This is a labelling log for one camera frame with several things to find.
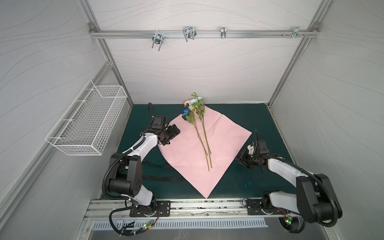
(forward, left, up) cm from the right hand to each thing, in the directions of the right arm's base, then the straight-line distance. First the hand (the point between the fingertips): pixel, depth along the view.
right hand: (239, 155), depth 90 cm
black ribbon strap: (-15, +48, -3) cm, 50 cm away
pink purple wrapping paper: (+15, +7, -5) cm, 17 cm away
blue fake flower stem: (+32, +37, +2) cm, 49 cm away
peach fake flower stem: (+39, +34, +4) cm, 52 cm away
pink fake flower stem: (+36, +25, +3) cm, 44 cm away
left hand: (+10, +38, +9) cm, 40 cm away
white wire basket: (-4, +77, +30) cm, 83 cm away
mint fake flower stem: (+39, +26, +7) cm, 47 cm away
